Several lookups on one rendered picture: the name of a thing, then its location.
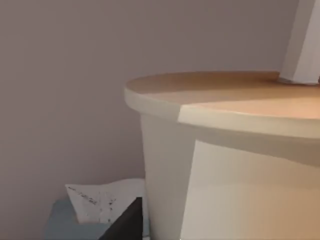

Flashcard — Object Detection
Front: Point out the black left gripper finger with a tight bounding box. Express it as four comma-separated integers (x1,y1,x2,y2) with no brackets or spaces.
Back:
98,196,144,240

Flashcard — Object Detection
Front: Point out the white plant pot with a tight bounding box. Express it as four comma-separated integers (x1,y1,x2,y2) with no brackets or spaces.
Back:
123,0,320,240

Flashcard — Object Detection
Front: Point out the blue-grey tissue box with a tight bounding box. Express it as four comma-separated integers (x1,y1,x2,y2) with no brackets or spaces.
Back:
42,198,151,240

